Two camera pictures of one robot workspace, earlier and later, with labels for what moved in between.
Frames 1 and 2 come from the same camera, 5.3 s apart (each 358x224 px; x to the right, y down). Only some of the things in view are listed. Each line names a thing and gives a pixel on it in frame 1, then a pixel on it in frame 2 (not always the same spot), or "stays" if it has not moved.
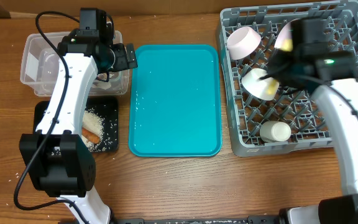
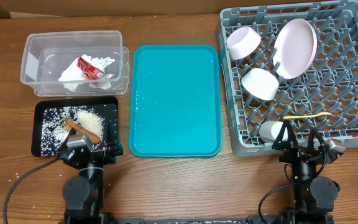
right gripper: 272,61 → 294,152
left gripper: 123,63 → 113,147
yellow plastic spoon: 286,45 → 306,116
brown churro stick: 90,136 stays
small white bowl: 255,86 stays
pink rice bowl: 242,42 stays
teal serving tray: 175,102 stays
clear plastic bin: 43,72 stays
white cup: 272,131 stays
